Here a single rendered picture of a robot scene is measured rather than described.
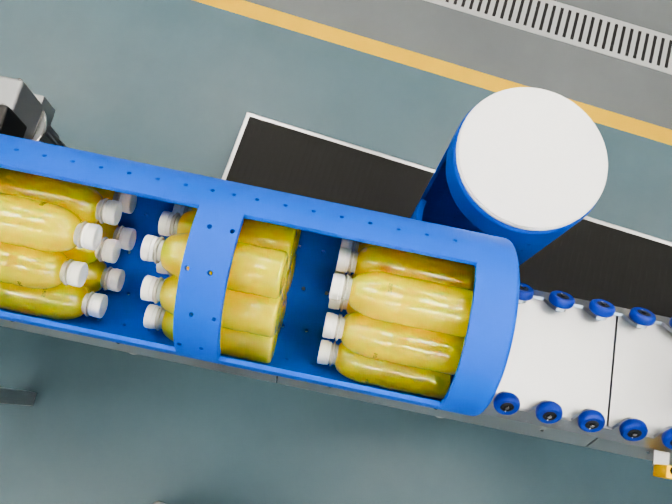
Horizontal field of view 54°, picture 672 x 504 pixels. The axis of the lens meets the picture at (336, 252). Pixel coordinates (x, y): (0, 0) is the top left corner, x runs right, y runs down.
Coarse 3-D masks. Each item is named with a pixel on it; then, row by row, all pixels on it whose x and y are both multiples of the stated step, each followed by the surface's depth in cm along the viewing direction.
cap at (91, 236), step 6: (84, 228) 98; (90, 228) 98; (96, 228) 98; (84, 234) 97; (90, 234) 97; (96, 234) 98; (84, 240) 97; (90, 240) 97; (96, 240) 99; (84, 246) 98; (90, 246) 98; (96, 246) 99
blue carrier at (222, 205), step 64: (128, 192) 95; (192, 192) 97; (256, 192) 100; (128, 256) 119; (192, 256) 92; (320, 256) 118; (448, 256) 95; (512, 256) 97; (64, 320) 108; (128, 320) 112; (192, 320) 93; (320, 320) 118; (512, 320) 92; (320, 384) 102
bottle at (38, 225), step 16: (0, 192) 99; (0, 208) 96; (16, 208) 96; (32, 208) 96; (48, 208) 97; (64, 208) 99; (0, 224) 95; (16, 224) 95; (32, 224) 95; (48, 224) 96; (64, 224) 96; (80, 224) 98; (0, 240) 97; (16, 240) 97; (32, 240) 96; (48, 240) 96; (64, 240) 97; (80, 240) 98
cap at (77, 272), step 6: (72, 264) 101; (78, 264) 101; (84, 264) 102; (72, 270) 101; (78, 270) 101; (84, 270) 103; (66, 276) 101; (72, 276) 101; (78, 276) 101; (84, 276) 103; (72, 282) 101; (78, 282) 101; (84, 282) 104
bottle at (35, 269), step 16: (0, 256) 99; (16, 256) 99; (32, 256) 99; (48, 256) 100; (64, 256) 102; (0, 272) 99; (16, 272) 99; (32, 272) 99; (48, 272) 100; (64, 272) 100; (32, 288) 102
